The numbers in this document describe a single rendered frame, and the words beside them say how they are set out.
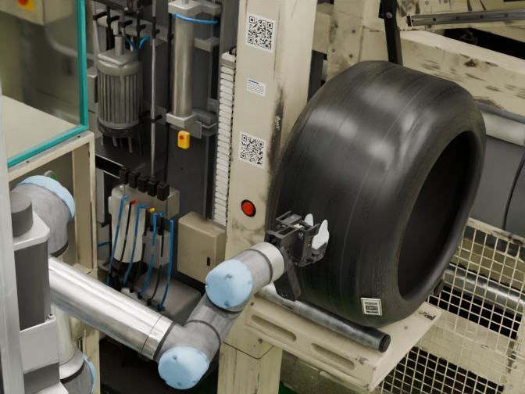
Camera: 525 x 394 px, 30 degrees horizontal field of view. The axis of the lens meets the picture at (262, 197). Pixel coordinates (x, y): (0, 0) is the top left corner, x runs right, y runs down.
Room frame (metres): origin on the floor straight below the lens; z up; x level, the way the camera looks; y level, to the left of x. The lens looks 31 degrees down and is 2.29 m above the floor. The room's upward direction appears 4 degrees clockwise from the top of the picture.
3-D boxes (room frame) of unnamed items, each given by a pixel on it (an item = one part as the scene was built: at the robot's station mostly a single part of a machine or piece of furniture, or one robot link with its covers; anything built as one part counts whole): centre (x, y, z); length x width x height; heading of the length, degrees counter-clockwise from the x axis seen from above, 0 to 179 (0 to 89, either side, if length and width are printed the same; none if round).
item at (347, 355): (1.84, -0.15, 0.83); 0.36 x 0.09 x 0.06; 58
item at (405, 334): (1.96, -0.23, 0.80); 0.37 x 0.36 x 0.02; 148
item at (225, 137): (2.10, 0.09, 1.19); 0.05 x 0.04 x 0.48; 148
